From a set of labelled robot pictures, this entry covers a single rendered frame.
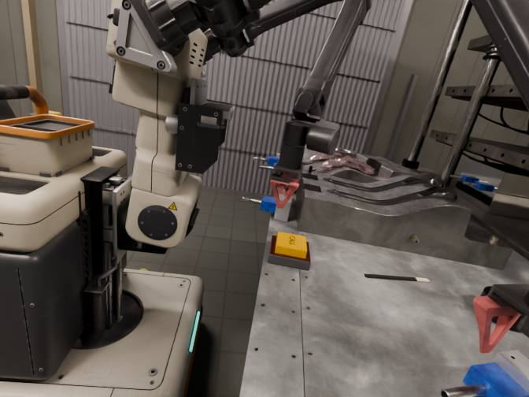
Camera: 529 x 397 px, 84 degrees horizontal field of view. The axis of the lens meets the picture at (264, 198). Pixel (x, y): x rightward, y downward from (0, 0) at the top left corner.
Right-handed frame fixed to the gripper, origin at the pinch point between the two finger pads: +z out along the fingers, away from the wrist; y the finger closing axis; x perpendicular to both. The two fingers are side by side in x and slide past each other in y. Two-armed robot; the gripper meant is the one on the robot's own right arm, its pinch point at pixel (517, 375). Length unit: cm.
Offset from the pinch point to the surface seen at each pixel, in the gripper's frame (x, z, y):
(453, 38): -101, -70, 139
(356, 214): -0.4, -2.7, 39.0
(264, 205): 18, 2, 51
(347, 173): -16, -4, 71
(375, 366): 13.8, 4.6, 6.4
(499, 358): 0.5, -0.4, 2.1
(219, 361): 18, 84, 75
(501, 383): 2.8, 0.5, -0.3
